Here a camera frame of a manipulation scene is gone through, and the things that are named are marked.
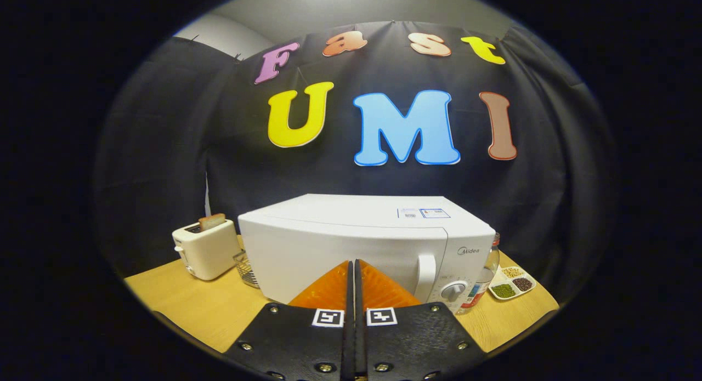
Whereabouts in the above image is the clear bottle with red label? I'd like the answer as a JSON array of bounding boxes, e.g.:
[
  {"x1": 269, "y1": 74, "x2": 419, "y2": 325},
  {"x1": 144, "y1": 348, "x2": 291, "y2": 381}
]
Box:
[{"x1": 456, "y1": 233, "x2": 501, "y2": 316}]

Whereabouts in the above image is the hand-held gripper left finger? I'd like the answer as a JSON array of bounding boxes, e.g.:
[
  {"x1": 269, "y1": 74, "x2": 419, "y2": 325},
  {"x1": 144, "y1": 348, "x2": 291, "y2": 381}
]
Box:
[{"x1": 225, "y1": 260, "x2": 352, "y2": 381}]

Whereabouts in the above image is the cream toaster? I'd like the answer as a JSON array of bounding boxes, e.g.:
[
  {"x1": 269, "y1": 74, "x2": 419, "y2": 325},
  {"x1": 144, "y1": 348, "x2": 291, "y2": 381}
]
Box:
[{"x1": 172, "y1": 219, "x2": 242, "y2": 281}]

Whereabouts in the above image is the wire mesh holder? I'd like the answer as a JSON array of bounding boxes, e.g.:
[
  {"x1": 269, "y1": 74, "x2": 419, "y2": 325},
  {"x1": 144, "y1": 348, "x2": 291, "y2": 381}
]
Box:
[{"x1": 233, "y1": 249, "x2": 261, "y2": 289}]

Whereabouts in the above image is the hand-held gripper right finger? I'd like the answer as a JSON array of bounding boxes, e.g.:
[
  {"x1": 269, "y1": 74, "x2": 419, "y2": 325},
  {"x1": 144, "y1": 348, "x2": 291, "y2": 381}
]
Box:
[{"x1": 354, "y1": 259, "x2": 486, "y2": 381}]

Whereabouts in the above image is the white divided dish of beans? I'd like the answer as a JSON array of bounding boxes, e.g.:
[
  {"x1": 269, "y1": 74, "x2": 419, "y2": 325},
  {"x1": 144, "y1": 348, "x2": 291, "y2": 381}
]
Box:
[{"x1": 487, "y1": 266, "x2": 537, "y2": 302}]

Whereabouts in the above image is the white microwave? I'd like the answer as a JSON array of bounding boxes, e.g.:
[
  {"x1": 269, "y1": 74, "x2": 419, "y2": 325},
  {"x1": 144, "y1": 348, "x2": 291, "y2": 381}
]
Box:
[{"x1": 237, "y1": 194, "x2": 497, "y2": 315}]

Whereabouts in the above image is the toast slice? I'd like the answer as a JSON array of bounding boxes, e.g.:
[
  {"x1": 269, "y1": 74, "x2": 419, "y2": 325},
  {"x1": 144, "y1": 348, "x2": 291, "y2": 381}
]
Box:
[{"x1": 198, "y1": 213, "x2": 227, "y2": 232}]

